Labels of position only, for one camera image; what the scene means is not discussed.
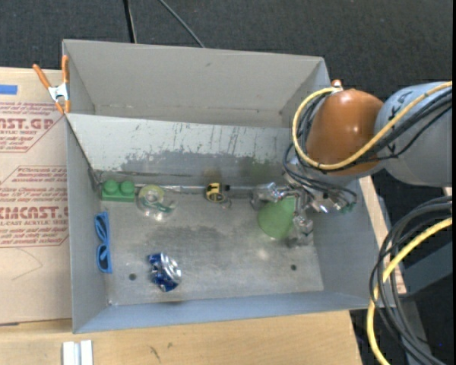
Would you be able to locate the green toy brick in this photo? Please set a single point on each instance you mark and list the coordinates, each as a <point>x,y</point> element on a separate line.
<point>118,191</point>

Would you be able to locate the green plastic cup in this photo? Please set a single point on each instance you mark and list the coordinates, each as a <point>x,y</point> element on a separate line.
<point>276,219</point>

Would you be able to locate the yellow and black tape measure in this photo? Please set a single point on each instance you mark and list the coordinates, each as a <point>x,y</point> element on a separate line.
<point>215,193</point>

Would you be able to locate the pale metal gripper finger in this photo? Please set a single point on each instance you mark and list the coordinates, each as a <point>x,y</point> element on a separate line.
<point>303,226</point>
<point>268,194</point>

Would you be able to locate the blue sunglasses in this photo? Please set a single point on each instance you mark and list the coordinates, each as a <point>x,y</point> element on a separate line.
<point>103,242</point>

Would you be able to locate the black cylinder on white bracket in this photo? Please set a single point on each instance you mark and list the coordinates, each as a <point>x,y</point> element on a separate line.
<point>328,203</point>

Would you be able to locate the crushed blue can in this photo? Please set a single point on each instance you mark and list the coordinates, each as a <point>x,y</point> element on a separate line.
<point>165,272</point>

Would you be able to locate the brown cardboard board, red print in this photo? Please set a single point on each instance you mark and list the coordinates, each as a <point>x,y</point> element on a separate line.
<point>26,188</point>

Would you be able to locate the grey metal bin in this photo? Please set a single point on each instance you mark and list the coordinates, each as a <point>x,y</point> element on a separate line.
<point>213,249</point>

